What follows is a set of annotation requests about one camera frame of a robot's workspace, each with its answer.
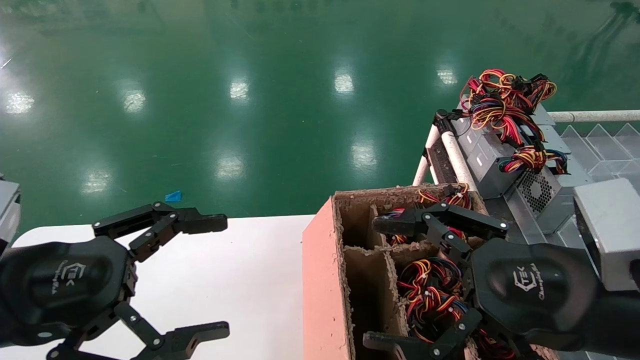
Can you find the brown divided cardboard box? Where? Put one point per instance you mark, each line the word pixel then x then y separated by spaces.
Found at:
pixel 320 280

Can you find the small blue floor scrap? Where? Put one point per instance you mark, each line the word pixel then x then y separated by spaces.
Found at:
pixel 173 196

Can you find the clear plastic divided tray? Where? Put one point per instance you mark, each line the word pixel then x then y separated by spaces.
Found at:
pixel 610 150

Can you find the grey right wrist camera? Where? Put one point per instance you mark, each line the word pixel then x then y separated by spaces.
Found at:
pixel 610 225

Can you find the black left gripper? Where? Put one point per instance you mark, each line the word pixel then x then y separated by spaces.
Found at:
pixel 60 285

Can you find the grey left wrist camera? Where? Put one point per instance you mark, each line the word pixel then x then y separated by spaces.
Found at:
pixel 7 210

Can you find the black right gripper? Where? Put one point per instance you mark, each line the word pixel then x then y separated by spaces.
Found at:
pixel 530 290

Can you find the white pipe rack frame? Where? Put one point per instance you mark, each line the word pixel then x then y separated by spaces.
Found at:
pixel 456 155

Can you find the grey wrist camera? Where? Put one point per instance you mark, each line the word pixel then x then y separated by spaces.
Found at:
pixel 7 210
pixel 610 225

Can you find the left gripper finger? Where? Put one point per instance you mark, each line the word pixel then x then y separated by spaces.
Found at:
pixel 200 223
pixel 200 332

